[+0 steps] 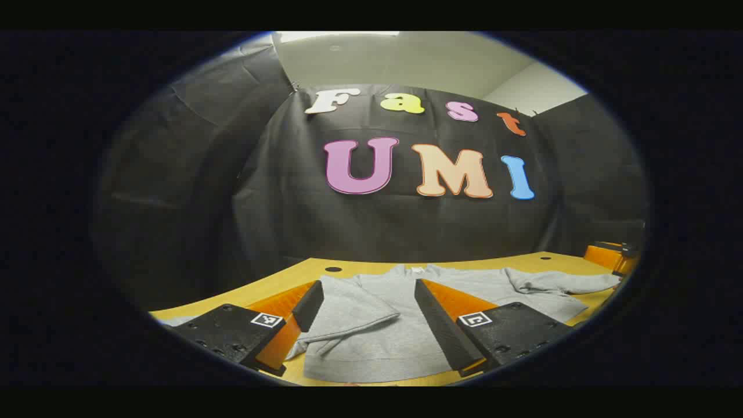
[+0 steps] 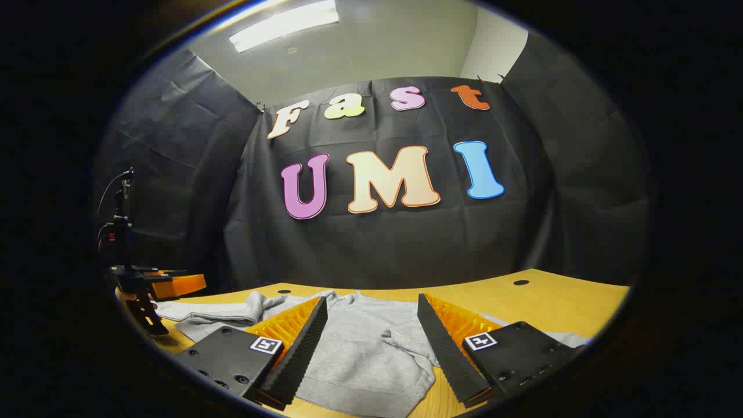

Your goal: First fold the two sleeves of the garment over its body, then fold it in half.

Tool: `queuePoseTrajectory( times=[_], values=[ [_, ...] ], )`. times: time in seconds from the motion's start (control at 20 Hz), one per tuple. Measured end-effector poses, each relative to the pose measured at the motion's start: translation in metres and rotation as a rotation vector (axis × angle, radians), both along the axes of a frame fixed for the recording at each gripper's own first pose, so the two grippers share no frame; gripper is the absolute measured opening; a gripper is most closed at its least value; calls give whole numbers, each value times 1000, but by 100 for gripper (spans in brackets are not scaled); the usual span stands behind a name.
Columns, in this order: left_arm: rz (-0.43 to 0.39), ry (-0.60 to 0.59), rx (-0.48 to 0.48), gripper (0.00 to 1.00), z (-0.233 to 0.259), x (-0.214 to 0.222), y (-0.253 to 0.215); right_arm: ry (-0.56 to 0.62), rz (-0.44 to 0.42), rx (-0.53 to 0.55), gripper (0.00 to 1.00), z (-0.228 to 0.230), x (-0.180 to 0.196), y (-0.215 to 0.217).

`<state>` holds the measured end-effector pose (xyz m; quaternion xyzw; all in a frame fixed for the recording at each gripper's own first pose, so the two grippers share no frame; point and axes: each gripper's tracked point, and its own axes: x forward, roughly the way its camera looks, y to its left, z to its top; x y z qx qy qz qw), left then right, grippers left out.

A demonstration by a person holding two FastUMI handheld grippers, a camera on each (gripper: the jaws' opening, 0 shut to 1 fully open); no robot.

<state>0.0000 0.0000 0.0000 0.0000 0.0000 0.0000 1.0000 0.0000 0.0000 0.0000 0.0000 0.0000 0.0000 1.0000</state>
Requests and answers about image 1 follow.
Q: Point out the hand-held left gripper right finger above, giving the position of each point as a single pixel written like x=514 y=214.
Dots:
x=441 y=331

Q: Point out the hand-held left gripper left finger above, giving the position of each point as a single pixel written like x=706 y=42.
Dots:
x=310 y=307

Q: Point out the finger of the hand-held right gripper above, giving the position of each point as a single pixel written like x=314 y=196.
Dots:
x=601 y=255

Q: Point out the grey sweatshirt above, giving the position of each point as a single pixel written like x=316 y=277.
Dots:
x=371 y=342

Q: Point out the black backdrop cloth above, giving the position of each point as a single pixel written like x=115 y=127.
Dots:
x=406 y=226

